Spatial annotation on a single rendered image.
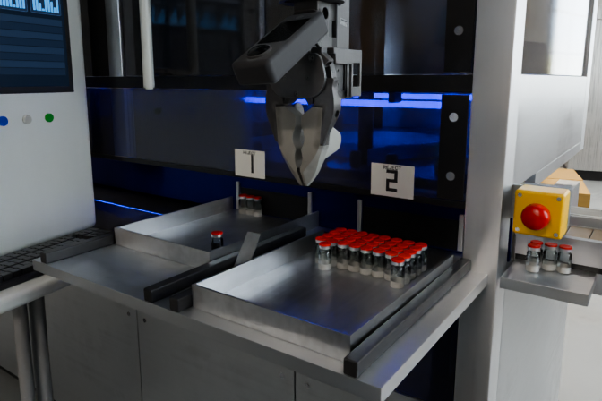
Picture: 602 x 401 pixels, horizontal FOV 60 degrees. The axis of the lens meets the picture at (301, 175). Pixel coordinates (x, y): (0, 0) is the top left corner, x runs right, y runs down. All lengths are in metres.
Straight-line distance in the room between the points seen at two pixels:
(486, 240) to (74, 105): 1.05
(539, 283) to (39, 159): 1.12
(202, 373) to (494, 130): 0.96
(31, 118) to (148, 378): 0.78
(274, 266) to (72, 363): 1.19
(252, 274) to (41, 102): 0.76
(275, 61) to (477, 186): 0.51
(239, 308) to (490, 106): 0.50
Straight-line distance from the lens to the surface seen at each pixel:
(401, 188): 0.95
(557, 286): 0.93
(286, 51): 0.50
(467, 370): 1.02
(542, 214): 0.86
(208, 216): 1.25
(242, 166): 1.16
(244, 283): 0.85
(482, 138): 0.89
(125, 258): 1.01
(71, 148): 1.46
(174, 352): 1.51
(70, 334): 1.93
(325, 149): 0.56
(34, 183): 1.40
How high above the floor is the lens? 1.20
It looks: 10 degrees down
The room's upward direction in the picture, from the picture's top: straight up
